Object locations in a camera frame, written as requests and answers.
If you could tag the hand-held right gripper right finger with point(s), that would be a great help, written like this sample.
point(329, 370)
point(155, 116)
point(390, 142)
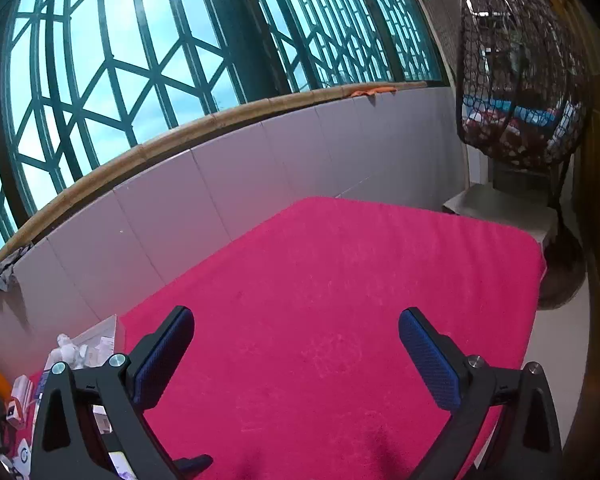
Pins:
point(430, 360)

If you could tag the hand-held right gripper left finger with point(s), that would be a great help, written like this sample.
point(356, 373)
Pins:
point(162, 360)

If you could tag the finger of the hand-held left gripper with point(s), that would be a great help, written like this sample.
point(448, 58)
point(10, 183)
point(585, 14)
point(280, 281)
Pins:
point(195, 464)

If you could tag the white tray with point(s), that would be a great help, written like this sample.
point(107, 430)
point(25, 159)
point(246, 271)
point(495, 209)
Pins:
point(102, 332)

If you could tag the white figurine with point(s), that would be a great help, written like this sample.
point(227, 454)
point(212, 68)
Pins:
point(67, 351)

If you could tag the pink tablecloth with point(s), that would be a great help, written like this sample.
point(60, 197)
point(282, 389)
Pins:
point(330, 310)

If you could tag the white box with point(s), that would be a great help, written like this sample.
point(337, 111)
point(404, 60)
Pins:
point(22, 389)

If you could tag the dark chair stand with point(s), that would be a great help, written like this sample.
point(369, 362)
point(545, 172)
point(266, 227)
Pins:
point(560, 285)

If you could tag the white orange device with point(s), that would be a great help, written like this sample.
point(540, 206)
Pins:
point(14, 411)

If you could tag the grey low table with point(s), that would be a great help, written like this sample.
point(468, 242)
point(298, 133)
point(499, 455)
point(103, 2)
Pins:
point(500, 210)

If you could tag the white round-button device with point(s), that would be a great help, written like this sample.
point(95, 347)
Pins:
point(22, 454)

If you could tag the grey cloth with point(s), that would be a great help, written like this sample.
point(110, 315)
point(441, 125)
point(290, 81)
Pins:
point(2, 275)

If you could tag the red patterned cushion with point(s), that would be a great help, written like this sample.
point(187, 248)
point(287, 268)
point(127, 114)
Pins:
point(505, 145)

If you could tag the blue cushion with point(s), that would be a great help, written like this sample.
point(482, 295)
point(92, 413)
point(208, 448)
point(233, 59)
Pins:
point(530, 112)

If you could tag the orange cloth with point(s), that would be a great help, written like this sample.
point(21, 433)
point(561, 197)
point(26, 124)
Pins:
point(375, 91)

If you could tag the bamboo sill trim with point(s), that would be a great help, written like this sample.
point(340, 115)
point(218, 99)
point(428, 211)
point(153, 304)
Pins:
point(280, 103)

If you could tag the wicker hanging chair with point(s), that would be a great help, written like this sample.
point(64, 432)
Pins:
point(480, 35)

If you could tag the teal window grille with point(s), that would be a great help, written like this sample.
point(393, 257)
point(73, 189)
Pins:
point(232, 35)

